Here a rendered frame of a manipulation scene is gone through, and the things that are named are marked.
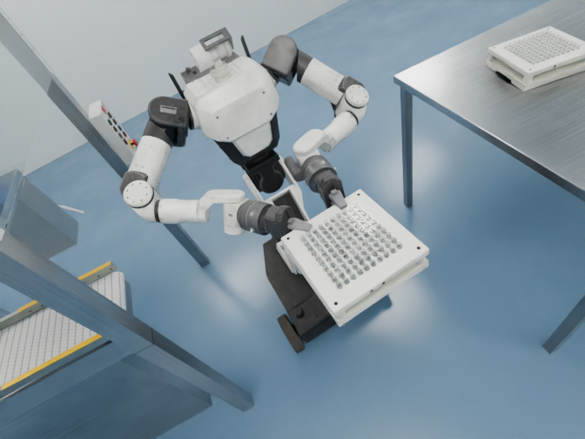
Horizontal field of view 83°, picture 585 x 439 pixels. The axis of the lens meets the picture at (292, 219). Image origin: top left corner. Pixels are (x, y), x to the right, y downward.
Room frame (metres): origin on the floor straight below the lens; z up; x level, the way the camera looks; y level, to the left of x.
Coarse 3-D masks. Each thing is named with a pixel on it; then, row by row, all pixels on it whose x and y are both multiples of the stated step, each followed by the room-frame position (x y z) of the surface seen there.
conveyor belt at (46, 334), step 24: (96, 288) 0.81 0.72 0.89; (120, 288) 0.78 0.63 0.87; (48, 312) 0.80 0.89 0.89; (0, 336) 0.78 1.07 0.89; (24, 336) 0.73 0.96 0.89; (48, 336) 0.69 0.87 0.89; (72, 336) 0.65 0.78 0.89; (0, 360) 0.68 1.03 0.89; (24, 360) 0.64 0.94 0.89; (48, 360) 0.61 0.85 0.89; (0, 384) 0.59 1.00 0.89
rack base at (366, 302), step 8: (296, 264) 0.48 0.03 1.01; (424, 264) 0.35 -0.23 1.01; (408, 272) 0.34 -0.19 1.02; (416, 272) 0.34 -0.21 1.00; (392, 280) 0.34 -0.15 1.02; (400, 280) 0.33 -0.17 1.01; (384, 288) 0.33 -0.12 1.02; (392, 288) 0.33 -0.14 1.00; (368, 296) 0.33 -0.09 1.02; (376, 296) 0.32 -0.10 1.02; (360, 304) 0.32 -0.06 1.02; (368, 304) 0.32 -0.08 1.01; (352, 312) 0.31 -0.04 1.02; (360, 312) 0.31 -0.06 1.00; (336, 320) 0.31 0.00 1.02; (344, 320) 0.30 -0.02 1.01
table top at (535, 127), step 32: (576, 0) 1.31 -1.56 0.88; (512, 32) 1.27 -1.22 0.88; (576, 32) 1.09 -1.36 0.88; (416, 64) 1.34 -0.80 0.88; (448, 64) 1.24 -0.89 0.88; (480, 64) 1.14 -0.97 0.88; (416, 96) 1.16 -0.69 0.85; (448, 96) 1.03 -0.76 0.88; (480, 96) 0.96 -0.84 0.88; (512, 96) 0.89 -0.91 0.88; (544, 96) 0.82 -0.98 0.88; (576, 96) 0.76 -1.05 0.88; (480, 128) 0.80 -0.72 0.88; (512, 128) 0.74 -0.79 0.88; (544, 128) 0.69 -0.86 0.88; (576, 128) 0.64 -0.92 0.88; (544, 160) 0.57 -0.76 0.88; (576, 160) 0.53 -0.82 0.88; (576, 192) 0.44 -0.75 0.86
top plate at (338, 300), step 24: (360, 192) 0.57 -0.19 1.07; (384, 216) 0.47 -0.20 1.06; (288, 240) 0.52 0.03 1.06; (336, 240) 0.46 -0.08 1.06; (408, 240) 0.39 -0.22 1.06; (312, 264) 0.43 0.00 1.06; (336, 264) 0.40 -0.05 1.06; (384, 264) 0.36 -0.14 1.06; (408, 264) 0.34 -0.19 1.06; (336, 288) 0.35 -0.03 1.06; (360, 288) 0.33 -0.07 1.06; (336, 312) 0.30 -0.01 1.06
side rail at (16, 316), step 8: (112, 264) 0.86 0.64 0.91; (96, 272) 0.85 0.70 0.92; (104, 272) 0.85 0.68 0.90; (88, 280) 0.84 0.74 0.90; (40, 304) 0.82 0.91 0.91; (16, 312) 0.82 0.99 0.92; (24, 312) 0.82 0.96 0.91; (32, 312) 0.82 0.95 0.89; (0, 320) 0.82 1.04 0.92; (8, 320) 0.81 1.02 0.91; (16, 320) 0.81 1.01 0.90; (0, 328) 0.80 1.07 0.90
